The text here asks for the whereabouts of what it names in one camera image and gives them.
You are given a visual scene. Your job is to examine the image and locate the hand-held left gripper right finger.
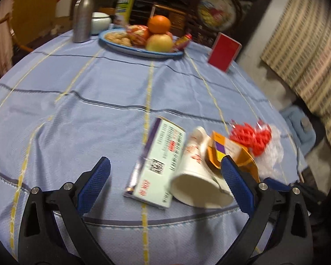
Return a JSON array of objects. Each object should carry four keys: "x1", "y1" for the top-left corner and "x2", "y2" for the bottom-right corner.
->
[{"x1": 220, "y1": 155, "x2": 313, "y2": 265}]

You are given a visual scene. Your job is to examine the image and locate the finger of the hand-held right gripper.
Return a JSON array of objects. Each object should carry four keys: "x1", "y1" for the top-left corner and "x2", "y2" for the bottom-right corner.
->
[{"x1": 263, "y1": 177, "x2": 291, "y2": 194}]

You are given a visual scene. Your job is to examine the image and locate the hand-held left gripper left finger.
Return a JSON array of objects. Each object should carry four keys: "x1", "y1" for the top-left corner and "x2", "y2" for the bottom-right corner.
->
[{"x1": 18, "y1": 156, "x2": 112, "y2": 265}]

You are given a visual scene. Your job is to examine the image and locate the orange snack wrapper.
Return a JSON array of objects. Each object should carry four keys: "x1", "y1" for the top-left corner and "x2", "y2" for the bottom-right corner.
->
[{"x1": 207, "y1": 131, "x2": 260, "y2": 184}]

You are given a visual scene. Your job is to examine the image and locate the white paper cup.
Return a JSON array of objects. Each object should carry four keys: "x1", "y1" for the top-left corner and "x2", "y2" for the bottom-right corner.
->
[{"x1": 169, "y1": 126, "x2": 235, "y2": 209}]

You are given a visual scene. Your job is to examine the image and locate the clear packaging with red netting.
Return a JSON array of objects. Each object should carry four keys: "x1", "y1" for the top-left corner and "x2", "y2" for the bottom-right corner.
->
[{"x1": 228, "y1": 119, "x2": 281, "y2": 178}]

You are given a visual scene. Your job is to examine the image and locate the white medicine box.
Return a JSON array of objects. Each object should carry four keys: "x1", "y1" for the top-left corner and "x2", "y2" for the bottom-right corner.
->
[{"x1": 123, "y1": 117, "x2": 186, "y2": 210}]

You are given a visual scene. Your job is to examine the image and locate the blue cushioned office chair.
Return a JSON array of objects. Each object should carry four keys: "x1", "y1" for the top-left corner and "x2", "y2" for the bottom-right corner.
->
[{"x1": 280, "y1": 106, "x2": 316, "y2": 151}]

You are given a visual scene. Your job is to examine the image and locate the light blue striped tablecloth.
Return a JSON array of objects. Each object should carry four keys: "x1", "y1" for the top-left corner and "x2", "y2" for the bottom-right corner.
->
[{"x1": 0, "y1": 28, "x2": 307, "y2": 265}]

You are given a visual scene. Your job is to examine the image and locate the red and white box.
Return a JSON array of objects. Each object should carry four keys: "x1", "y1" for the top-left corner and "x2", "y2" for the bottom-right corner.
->
[{"x1": 208, "y1": 32, "x2": 242, "y2": 73}]

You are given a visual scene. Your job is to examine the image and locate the blue rimmed oval plate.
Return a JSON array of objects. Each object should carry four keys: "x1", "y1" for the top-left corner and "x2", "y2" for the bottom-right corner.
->
[{"x1": 98, "y1": 28, "x2": 186, "y2": 59}]

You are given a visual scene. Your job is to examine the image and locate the beige checked curtain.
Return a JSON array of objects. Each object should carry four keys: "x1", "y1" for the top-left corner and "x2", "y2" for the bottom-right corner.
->
[{"x1": 261, "y1": 0, "x2": 331, "y2": 150}]

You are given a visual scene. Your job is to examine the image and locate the pile of peanuts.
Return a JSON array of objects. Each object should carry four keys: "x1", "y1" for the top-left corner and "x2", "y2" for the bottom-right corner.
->
[{"x1": 104, "y1": 30, "x2": 133, "y2": 47}]

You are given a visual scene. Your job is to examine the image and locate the small red bottle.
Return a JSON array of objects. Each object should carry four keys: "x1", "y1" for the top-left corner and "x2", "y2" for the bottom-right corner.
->
[{"x1": 173, "y1": 33, "x2": 193, "y2": 51}]

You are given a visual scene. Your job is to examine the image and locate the yellow apple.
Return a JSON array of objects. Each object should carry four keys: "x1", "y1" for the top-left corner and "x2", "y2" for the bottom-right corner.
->
[{"x1": 146, "y1": 33, "x2": 174, "y2": 53}]

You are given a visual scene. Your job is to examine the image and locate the wooden armchair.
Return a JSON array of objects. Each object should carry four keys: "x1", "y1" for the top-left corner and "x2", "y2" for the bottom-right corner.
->
[{"x1": 0, "y1": 14, "x2": 35, "y2": 53}]

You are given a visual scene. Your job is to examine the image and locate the orange wrapped pastry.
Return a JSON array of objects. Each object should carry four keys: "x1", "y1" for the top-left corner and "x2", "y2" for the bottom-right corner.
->
[{"x1": 126, "y1": 24, "x2": 151, "y2": 46}]

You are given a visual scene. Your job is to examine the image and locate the pink patterned curtain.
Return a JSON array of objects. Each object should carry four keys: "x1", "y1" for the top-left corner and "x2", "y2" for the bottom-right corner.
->
[{"x1": 0, "y1": 0, "x2": 17, "y2": 75}]

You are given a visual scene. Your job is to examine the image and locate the white ceramic jar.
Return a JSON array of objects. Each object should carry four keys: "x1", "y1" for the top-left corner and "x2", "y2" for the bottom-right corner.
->
[{"x1": 92, "y1": 12, "x2": 111, "y2": 36}]

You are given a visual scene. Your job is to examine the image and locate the stainless steel bottle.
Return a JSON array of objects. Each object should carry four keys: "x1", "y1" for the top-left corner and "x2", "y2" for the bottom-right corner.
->
[{"x1": 72, "y1": 0, "x2": 98, "y2": 43}]

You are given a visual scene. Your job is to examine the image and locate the orange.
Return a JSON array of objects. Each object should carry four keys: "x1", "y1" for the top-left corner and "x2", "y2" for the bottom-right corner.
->
[{"x1": 147, "y1": 15, "x2": 171, "y2": 35}]

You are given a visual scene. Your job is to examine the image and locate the round embroidered table screen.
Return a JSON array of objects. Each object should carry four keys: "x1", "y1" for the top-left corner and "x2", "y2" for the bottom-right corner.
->
[{"x1": 194, "y1": 0, "x2": 243, "y2": 34}]

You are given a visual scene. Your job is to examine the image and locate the yellow canister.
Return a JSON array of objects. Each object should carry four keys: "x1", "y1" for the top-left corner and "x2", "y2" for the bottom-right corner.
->
[{"x1": 114, "y1": 0, "x2": 142, "y2": 25}]

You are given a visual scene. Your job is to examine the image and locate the wooden wardrobe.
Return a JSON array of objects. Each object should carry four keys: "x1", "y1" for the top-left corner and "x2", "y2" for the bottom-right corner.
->
[{"x1": 12, "y1": 0, "x2": 72, "y2": 42}]

